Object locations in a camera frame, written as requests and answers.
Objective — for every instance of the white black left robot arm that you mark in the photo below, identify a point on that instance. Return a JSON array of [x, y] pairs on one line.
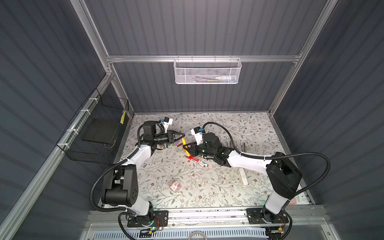
[[120, 184]]

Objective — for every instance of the small red white box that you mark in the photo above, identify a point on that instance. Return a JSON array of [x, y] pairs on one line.
[[174, 185]]

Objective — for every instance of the red capped marker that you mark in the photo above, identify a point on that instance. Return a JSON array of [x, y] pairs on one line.
[[200, 162], [190, 158]]

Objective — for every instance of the orange highlighter pen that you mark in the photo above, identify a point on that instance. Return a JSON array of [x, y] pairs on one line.
[[185, 149]]

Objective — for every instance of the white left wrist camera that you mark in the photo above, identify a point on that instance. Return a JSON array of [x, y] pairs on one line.
[[166, 122]]

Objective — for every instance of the white wire mesh basket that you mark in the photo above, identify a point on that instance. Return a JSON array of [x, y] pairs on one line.
[[202, 71]]

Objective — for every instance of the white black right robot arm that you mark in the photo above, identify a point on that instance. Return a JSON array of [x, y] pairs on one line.
[[284, 176]]

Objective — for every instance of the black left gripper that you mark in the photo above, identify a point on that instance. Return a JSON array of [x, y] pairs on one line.
[[170, 137]]

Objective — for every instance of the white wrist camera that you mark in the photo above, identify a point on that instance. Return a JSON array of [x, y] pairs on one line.
[[197, 132], [166, 122]]

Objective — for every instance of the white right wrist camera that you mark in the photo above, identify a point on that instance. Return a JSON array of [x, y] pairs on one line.
[[197, 132]]

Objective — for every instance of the pink pencil case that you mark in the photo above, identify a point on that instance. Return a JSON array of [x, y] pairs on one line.
[[293, 201]]

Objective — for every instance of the metal base rail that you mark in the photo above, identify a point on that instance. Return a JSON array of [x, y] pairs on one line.
[[301, 215]]

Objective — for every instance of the black wire side basket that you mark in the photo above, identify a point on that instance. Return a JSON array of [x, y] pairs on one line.
[[98, 130]]

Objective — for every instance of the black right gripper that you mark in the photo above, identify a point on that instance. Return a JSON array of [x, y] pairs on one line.
[[195, 148]]

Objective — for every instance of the white eraser case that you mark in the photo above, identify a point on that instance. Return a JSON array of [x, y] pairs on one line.
[[243, 177]]

